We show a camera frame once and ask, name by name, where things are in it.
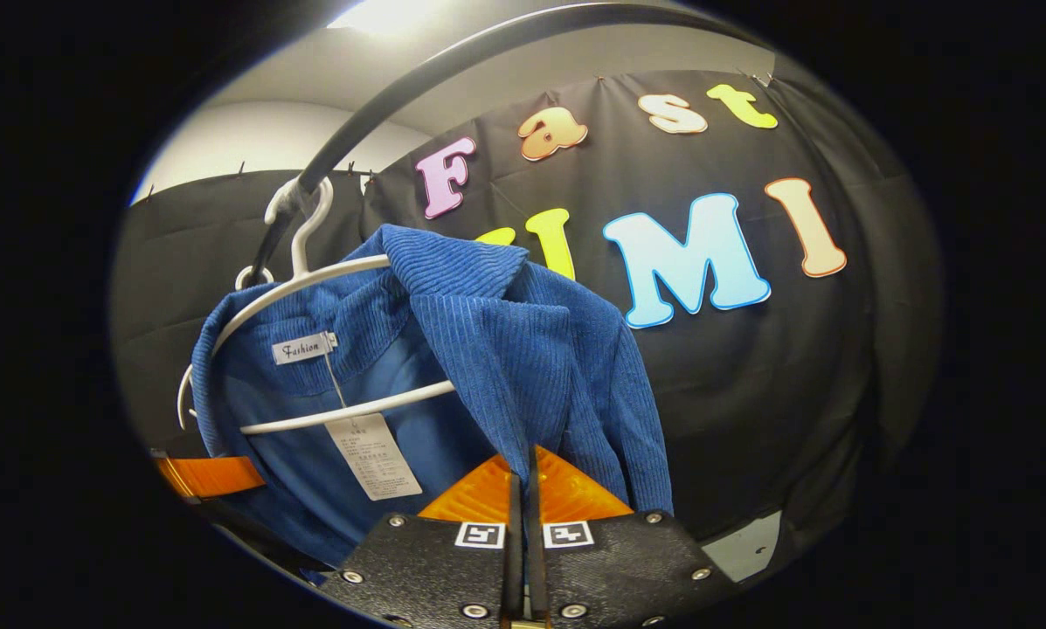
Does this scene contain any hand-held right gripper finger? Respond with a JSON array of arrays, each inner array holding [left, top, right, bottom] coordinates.
[[317, 453, 524, 629], [527, 446, 738, 629]]

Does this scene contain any blue corduroy jacket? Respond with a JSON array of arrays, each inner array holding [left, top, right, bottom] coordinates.
[[190, 225, 674, 586]]

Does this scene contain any ceiling light panel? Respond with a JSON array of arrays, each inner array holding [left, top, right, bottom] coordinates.
[[329, 0, 458, 38]]

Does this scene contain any black clothes rack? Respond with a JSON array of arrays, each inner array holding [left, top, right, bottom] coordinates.
[[247, 3, 772, 285]]

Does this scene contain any black backdrop cloth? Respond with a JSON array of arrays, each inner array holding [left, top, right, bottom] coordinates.
[[112, 70, 943, 560]]

